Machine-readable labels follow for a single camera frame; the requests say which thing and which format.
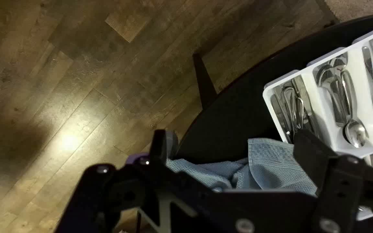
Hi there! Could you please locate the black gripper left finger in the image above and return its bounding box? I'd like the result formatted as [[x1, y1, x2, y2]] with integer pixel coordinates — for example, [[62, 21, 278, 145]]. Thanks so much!
[[54, 129, 216, 233]]

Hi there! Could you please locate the silver spoon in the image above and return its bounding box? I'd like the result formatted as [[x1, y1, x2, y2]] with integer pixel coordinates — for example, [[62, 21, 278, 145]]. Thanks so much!
[[316, 60, 347, 127], [339, 69, 370, 149]]

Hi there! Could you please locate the blue cloth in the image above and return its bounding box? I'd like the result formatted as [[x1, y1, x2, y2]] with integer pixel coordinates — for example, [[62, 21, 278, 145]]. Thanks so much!
[[164, 138, 320, 199]]

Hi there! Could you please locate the silver knife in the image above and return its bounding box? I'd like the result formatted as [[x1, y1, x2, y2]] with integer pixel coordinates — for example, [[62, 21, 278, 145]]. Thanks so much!
[[281, 85, 305, 140], [270, 92, 292, 142]]

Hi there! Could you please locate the dark wooden furniture leg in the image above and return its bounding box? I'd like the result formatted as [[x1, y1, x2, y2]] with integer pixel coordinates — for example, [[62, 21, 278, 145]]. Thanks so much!
[[191, 51, 219, 112]]

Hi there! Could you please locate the white plastic cutlery tray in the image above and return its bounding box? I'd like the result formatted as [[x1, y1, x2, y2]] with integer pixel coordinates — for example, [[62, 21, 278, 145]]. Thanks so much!
[[261, 22, 373, 171]]

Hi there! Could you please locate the black round table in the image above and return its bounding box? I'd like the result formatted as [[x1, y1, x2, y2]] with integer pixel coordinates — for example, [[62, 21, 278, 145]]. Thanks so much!
[[174, 12, 373, 166]]

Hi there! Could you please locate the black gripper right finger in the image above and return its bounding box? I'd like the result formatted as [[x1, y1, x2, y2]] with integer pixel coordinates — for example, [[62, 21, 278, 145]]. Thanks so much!
[[292, 129, 373, 233]]

